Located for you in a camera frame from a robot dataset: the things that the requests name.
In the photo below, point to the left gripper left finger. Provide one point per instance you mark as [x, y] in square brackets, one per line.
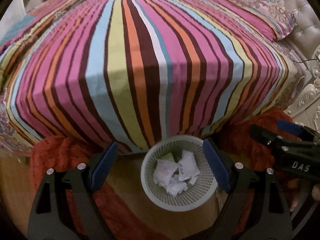
[50, 216]

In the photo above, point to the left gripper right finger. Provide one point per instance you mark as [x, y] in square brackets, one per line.
[255, 207]

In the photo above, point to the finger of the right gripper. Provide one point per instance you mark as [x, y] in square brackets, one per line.
[302, 132]
[271, 140]

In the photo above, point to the white printed pouch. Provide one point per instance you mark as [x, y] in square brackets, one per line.
[188, 169]

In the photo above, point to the green box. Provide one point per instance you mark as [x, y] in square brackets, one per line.
[169, 157]

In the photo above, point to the white plastic bag with print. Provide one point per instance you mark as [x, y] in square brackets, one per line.
[164, 172]

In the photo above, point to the white paper ball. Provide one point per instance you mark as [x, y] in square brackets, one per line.
[176, 187]

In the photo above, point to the white mesh trash basket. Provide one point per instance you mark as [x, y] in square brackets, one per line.
[175, 174]

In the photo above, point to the person right hand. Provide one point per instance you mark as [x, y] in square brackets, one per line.
[293, 185]

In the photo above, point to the ornate white nightstand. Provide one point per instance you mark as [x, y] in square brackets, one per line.
[305, 110]

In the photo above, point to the red shaggy rug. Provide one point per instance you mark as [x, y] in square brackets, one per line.
[122, 202]

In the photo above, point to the tufted beige headboard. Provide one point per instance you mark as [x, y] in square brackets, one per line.
[304, 39]

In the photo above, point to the floral pink pillow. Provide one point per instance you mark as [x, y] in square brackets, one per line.
[270, 19]

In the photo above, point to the striped colourful bedspread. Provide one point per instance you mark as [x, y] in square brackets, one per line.
[140, 71]

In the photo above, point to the white wardrobe shelf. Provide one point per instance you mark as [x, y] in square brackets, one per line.
[15, 12]

